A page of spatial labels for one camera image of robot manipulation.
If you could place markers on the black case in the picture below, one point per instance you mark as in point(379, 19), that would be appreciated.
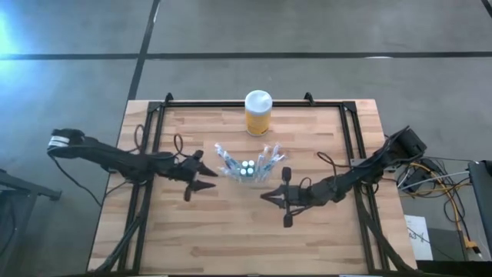
point(482, 200)

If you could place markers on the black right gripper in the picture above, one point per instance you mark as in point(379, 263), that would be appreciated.
point(298, 196)

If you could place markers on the white paper sheet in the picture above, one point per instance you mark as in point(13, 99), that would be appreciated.
point(417, 250)

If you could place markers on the grey floor mat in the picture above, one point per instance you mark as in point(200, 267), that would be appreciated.
point(442, 242)

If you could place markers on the black side table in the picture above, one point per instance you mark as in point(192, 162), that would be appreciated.
point(23, 186)

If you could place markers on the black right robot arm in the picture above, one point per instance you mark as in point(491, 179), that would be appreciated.
point(353, 171)

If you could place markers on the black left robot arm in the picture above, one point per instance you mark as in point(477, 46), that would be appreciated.
point(115, 155)

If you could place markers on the black aluminium table frame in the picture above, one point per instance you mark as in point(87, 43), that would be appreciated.
point(215, 104)

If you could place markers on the black power brick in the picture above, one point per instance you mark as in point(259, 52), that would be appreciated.
point(417, 176)

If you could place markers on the black floor box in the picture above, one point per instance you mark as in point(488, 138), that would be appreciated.
point(453, 269)

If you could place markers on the clear acrylic organizer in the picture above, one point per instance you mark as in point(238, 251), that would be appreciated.
point(247, 178)

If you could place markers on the yellow canister with white lid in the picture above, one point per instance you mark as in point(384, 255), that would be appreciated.
point(258, 102)

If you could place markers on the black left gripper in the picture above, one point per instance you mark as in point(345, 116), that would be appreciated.
point(182, 169)

